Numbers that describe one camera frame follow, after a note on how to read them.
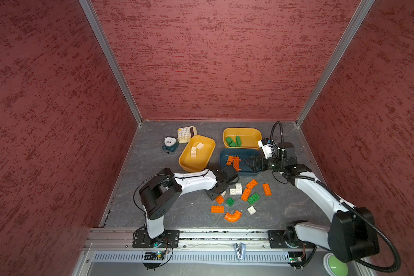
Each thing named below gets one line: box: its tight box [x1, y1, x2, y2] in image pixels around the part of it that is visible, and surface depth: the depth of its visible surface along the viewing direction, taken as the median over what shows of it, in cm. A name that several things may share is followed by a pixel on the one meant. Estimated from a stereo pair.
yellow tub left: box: [178, 135, 217, 173], surface depth 105 cm
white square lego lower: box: [246, 205, 258, 216], surface depth 84 cm
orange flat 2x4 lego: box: [210, 205, 225, 214], surface depth 84 cm
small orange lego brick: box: [215, 194, 225, 205], surface depth 86 cm
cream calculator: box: [177, 125, 198, 144], surface depth 113 cm
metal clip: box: [234, 242, 247, 261], surface depth 72 cm
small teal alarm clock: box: [162, 136, 179, 152], surface depth 106 cm
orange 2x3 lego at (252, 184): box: [245, 178, 259, 190], surface depth 93 cm
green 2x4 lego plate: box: [235, 135, 243, 147], surface depth 112 cm
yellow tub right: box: [223, 127, 263, 150], surface depth 112 cm
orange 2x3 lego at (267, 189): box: [262, 183, 273, 197], surface depth 91 cm
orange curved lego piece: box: [223, 209, 243, 223], surface depth 82 cm
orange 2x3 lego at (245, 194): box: [240, 188, 252, 202], surface depth 89 cm
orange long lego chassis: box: [228, 155, 242, 172], surface depth 102 cm
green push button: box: [322, 252, 349, 276], surface depth 67 cm
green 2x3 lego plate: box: [247, 192, 261, 206], surface depth 87 cm
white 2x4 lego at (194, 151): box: [190, 146, 198, 157], surface depth 105 cm
